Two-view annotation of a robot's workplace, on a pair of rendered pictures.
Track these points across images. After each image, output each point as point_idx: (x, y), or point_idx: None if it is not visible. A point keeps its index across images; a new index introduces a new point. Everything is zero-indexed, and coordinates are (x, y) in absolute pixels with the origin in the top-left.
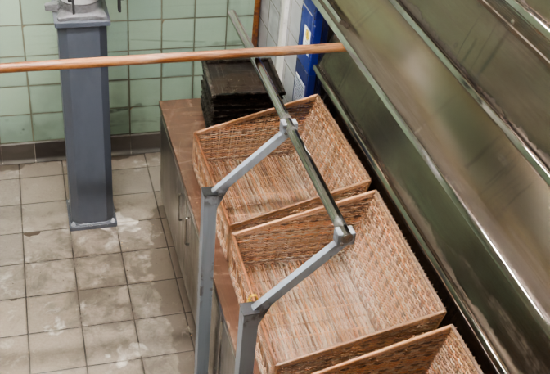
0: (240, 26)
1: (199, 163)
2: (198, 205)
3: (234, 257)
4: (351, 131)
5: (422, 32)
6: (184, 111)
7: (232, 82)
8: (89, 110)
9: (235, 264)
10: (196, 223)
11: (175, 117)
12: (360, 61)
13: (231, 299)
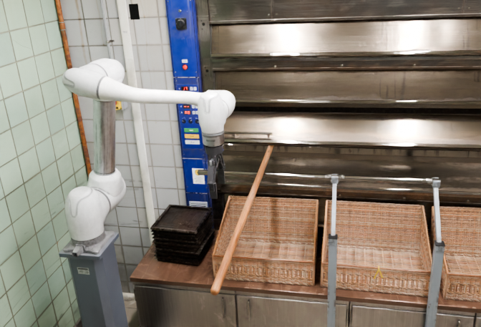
0: None
1: (230, 267)
2: (256, 285)
3: None
4: (290, 187)
5: (351, 100)
6: (152, 269)
7: (183, 223)
8: (119, 309)
9: None
10: (273, 290)
11: (155, 274)
12: (305, 141)
13: (347, 292)
